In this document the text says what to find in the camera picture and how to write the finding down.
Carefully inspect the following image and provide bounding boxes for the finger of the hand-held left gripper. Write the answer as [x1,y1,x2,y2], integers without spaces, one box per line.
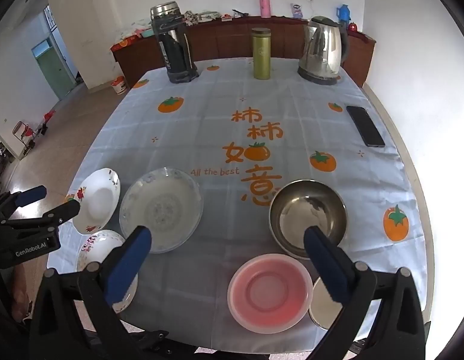
[0,199,81,238]
[0,185,48,222]

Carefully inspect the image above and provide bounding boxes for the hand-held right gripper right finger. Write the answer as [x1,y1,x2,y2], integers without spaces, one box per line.
[303,226,433,360]

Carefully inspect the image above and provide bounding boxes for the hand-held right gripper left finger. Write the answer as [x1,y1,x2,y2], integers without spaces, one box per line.
[27,226,154,360]

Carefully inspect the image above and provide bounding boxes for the white plate with red flowers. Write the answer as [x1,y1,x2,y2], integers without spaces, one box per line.
[72,167,121,234]

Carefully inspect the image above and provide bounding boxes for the white plate with purple flowers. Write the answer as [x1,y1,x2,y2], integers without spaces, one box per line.
[76,229,139,314]

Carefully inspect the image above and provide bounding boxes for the white enamel plate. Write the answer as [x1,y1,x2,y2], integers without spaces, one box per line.
[308,277,345,331]

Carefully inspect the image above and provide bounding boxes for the stainless steel bowl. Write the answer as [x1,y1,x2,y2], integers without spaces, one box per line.
[269,179,348,260]

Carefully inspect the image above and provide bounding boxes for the pink plastic bowl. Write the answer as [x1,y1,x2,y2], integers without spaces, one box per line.
[227,254,314,334]

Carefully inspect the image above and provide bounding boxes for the person's left forearm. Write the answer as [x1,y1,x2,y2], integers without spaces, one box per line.
[11,266,34,321]

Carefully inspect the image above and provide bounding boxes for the green door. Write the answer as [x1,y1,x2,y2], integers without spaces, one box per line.
[31,39,77,100]

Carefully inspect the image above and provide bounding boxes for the black smartphone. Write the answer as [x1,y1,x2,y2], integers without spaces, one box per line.
[345,105,386,148]

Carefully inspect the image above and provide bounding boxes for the orange printed tablecloth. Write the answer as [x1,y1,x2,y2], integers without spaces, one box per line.
[47,58,429,353]

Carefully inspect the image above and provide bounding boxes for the red box with orange print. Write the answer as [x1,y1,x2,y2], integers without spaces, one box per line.
[111,37,140,51]

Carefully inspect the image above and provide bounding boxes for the stainless steel electric kettle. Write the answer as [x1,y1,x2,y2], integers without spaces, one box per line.
[297,16,350,86]

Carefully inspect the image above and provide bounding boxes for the green vacuum bottle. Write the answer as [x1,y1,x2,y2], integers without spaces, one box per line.
[252,27,272,80]

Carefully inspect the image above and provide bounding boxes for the brown wooden sideboard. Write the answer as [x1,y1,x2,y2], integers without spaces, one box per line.
[110,16,377,89]

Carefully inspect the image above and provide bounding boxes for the blue thermos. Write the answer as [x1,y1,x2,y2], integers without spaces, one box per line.
[336,4,351,27]

